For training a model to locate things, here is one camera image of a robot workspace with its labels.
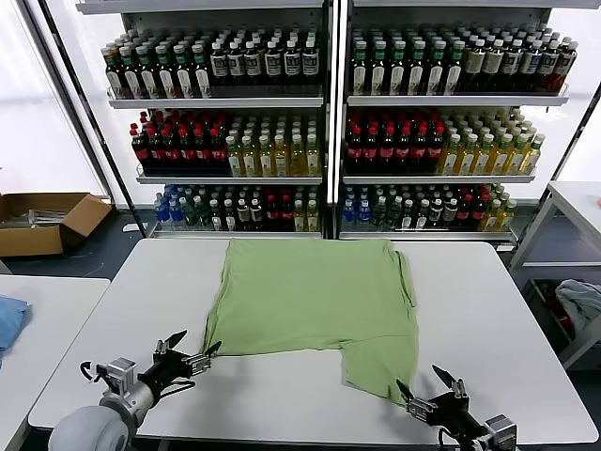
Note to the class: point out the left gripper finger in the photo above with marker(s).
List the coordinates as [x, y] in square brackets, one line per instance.
[199, 362]
[174, 339]

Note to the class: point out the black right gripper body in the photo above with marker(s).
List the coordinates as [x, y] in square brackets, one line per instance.
[453, 411]

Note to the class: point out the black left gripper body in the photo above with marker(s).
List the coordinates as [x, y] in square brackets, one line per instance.
[164, 368]

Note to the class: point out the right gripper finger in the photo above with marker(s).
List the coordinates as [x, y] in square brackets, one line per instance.
[459, 390]
[418, 406]

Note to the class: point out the green t-shirt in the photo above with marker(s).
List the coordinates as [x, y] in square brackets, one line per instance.
[305, 300]

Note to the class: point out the white paper scrap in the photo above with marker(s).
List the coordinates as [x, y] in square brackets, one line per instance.
[131, 228]

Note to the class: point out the red fabric item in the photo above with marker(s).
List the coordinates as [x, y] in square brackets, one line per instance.
[565, 324]

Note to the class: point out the blue drink bottle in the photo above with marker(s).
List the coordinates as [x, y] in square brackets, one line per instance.
[176, 211]
[162, 210]
[349, 215]
[364, 214]

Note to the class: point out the white cap black bottle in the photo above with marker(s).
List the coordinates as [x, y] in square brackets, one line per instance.
[228, 216]
[242, 216]
[256, 215]
[422, 216]
[436, 214]
[408, 216]
[451, 214]
[215, 216]

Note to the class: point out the pale grey crumpled cloth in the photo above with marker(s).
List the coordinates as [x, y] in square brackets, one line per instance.
[580, 300]

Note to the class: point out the blue folded cloth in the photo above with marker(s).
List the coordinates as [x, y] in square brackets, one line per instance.
[11, 324]

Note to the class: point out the red cap cola bottle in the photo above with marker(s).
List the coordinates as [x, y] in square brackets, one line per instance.
[479, 212]
[465, 213]
[371, 150]
[287, 213]
[404, 150]
[171, 151]
[203, 151]
[272, 213]
[187, 151]
[156, 151]
[218, 151]
[355, 150]
[140, 150]
[420, 150]
[387, 150]
[436, 150]

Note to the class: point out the yellow juice bottle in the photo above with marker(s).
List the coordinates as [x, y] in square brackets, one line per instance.
[518, 157]
[299, 216]
[507, 216]
[312, 216]
[312, 157]
[297, 157]
[483, 157]
[266, 157]
[467, 157]
[451, 157]
[492, 216]
[281, 157]
[249, 157]
[501, 157]
[534, 157]
[234, 157]

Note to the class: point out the shiny metal parts bundle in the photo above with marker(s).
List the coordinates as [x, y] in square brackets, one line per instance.
[47, 217]

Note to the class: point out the brown cardboard box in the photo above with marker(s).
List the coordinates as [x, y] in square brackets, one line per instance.
[28, 239]

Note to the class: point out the white metal shelf unit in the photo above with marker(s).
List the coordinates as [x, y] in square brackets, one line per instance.
[455, 100]
[216, 102]

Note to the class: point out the green cap dark tea bottle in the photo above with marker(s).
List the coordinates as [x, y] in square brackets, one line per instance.
[397, 68]
[183, 73]
[202, 73]
[454, 68]
[130, 73]
[113, 73]
[360, 68]
[416, 68]
[436, 68]
[379, 68]
[165, 73]
[147, 73]

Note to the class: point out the white cap blue label bottle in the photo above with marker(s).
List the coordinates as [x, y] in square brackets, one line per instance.
[272, 63]
[235, 63]
[253, 63]
[309, 63]
[512, 63]
[291, 63]
[548, 63]
[530, 63]
[218, 63]

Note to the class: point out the beige label dark bottle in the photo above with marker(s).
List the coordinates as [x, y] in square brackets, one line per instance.
[474, 63]
[493, 63]

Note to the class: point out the white cap reddish tea bottle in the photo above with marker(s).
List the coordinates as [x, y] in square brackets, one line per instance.
[565, 66]

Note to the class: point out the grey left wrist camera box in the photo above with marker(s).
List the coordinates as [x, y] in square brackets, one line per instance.
[119, 372]

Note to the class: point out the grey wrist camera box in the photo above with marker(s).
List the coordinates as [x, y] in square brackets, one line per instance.
[119, 372]
[501, 430]

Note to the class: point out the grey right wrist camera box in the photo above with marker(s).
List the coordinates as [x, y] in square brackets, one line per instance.
[501, 430]

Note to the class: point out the black window frame post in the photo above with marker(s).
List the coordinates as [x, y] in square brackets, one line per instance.
[575, 141]
[136, 221]

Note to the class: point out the white metal frame table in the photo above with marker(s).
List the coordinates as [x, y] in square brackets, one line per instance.
[577, 197]

